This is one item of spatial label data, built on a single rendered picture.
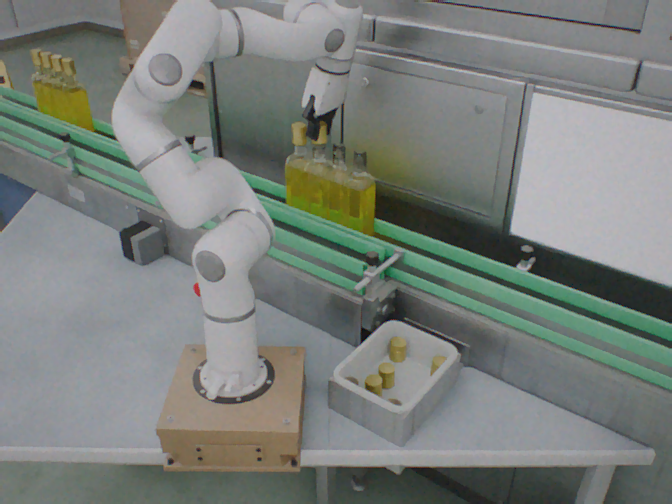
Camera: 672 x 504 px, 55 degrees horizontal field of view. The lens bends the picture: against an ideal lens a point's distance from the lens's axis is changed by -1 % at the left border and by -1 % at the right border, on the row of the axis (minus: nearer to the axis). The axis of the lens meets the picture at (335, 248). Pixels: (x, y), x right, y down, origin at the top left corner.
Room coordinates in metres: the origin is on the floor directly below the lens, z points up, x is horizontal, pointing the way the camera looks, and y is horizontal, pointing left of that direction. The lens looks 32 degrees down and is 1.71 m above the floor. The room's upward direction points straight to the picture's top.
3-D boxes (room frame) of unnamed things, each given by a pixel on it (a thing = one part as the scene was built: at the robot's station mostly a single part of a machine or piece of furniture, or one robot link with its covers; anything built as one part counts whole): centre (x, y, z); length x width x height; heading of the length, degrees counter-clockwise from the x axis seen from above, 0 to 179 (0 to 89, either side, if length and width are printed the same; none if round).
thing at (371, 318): (1.12, -0.10, 0.85); 0.09 x 0.04 x 0.07; 143
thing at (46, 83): (2.01, 0.90, 1.02); 0.06 x 0.06 x 0.28; 53
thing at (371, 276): (1.11, -0.09, 0.95); 0.17 x 0.03 x 0.12; 143
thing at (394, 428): (0.98, -0.14, 0.79); 0.27 x 0.17 x 0.08; 143
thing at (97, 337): (1.57, 0.19, 0.73); 1.58 x 1.52 x 0.04; 90
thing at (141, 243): (1.48, 0.52, 0.79); 0.08 x 0.08 x 0.08; 53
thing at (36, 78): (2.04, 0.95, 1.02); 0.06 x 0.06 x 0.28; 53
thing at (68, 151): (1.71, 0.79, 0.94); 0.07 x 0.04 x 0.13; 143
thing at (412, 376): (0.96, -0.12, 0.80); 0.22 x 0.17 x 0.09; 143
